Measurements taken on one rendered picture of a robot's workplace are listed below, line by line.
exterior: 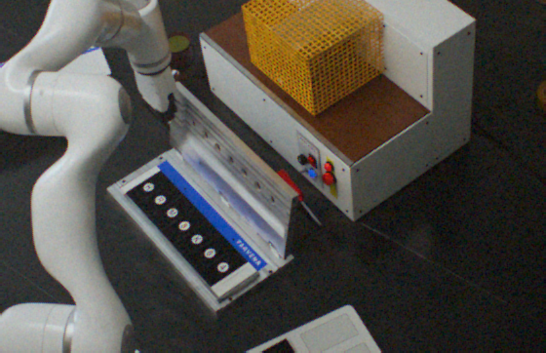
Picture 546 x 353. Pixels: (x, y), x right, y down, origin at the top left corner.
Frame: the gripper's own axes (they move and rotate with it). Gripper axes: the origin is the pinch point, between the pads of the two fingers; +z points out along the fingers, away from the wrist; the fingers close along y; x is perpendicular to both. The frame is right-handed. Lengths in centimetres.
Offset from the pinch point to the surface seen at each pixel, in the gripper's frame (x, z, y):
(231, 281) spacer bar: -8.3, 21.3, 30.9
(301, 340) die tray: -5, 23, 51
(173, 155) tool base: 2.3, 22.3, -7.9
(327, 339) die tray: -1, 23, 54
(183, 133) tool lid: 5.2, 14.5, -5.3
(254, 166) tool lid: 7.2, 4.4, 21.6
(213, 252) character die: -7.0, 21.1, 22.2
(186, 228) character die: -7.7, 21.1, 13.1
